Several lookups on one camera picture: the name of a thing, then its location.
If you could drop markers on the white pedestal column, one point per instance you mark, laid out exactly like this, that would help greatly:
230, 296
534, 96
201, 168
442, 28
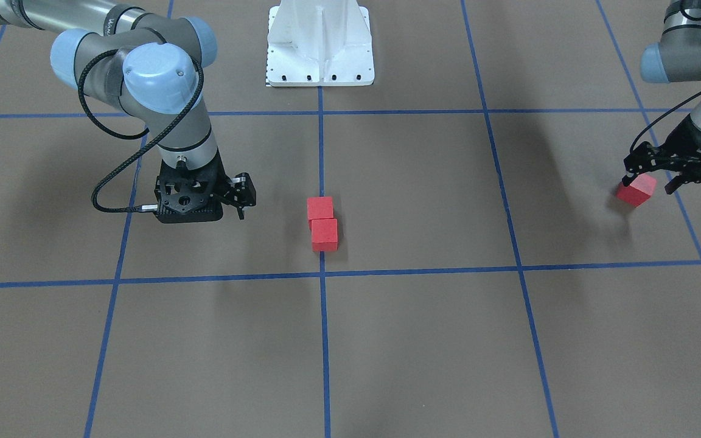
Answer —
319, 44

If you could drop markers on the red cube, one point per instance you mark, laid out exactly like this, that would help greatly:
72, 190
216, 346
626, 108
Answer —
324, 234
636, 191
320, 208

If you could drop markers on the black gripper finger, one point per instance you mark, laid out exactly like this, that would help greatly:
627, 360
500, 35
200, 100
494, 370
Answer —
688, 175
644, 158
240, 193

